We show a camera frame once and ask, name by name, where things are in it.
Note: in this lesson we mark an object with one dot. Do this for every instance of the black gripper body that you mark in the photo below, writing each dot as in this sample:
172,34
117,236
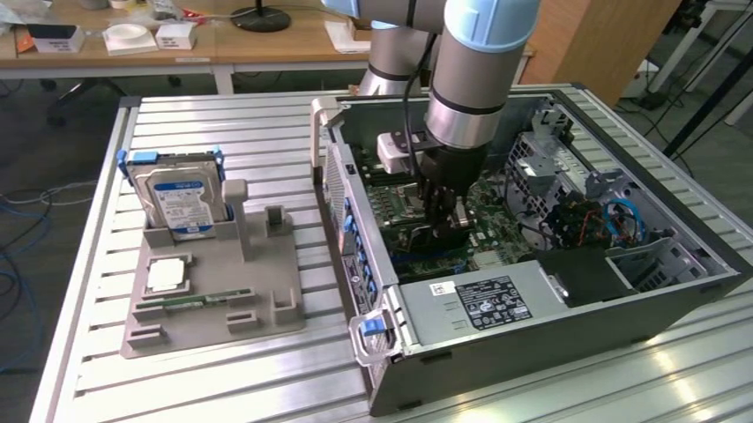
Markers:
453,169

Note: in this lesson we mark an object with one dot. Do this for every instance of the graphics card with metal bracket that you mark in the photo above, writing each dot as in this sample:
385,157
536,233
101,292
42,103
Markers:
441,244

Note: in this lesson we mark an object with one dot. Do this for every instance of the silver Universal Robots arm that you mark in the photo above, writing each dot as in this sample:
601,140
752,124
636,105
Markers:
471,66

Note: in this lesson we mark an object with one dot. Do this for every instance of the CPU socket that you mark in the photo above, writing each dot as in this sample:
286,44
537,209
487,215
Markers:
412,198

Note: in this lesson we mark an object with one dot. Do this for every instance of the green motherboard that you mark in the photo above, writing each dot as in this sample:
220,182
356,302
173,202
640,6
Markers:
500,220

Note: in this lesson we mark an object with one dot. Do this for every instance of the perforated metal drive cage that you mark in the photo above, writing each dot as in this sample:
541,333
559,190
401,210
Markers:
536,172

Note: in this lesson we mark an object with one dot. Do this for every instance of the gray power supply unit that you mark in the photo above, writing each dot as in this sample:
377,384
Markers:
424,317

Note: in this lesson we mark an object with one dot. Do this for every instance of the black plastic shroud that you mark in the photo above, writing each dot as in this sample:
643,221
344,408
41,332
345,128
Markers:
583,273

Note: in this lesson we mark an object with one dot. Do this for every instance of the blue case latch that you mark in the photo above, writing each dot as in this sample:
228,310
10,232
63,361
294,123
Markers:
370,329

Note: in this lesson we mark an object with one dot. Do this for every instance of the black open PC case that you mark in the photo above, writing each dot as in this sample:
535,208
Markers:
529,352

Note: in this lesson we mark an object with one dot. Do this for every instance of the gray metal disk bay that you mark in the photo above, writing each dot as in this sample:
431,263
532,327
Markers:
647,264

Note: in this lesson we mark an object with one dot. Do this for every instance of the white booklet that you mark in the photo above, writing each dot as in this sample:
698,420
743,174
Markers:
344,39

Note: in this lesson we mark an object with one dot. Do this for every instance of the wooden cabinet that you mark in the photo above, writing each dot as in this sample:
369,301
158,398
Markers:
600,53

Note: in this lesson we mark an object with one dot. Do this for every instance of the brown cardboard box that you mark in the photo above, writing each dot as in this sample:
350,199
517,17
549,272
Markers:
360,24

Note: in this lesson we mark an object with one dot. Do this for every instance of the gray plastic parts rack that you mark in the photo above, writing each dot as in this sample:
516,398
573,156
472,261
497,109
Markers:
218,264

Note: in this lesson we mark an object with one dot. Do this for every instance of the wooden desk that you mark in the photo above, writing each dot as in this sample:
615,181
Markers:
265,44

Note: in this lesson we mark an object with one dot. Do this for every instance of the hard disk in blue caddy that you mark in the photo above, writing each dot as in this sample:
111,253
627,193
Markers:
177,198

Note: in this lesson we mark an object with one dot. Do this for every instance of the black stand pole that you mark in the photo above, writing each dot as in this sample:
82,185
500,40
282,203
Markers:
700,97

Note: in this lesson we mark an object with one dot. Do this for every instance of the green RAM stick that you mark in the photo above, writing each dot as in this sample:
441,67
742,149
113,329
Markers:
194,302

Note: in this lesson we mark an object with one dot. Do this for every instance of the black lamp base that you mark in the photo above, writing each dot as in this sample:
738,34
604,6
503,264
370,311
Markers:
262,20

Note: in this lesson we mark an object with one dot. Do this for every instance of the silver CPU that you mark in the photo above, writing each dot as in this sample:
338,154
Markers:
165,275

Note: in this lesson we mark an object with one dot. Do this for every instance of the white cardboard box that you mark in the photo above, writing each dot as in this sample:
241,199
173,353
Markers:
176,36

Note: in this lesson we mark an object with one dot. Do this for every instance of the white boxes on desk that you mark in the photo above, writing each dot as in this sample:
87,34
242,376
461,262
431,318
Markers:
130,39

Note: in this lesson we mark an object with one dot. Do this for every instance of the black chair base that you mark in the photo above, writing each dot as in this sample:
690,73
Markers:
77,92

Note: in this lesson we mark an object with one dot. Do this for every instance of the white box with black lid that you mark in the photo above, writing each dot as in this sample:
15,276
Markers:
57,39

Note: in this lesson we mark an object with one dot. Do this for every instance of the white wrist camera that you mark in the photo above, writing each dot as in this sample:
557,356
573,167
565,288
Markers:
394,152

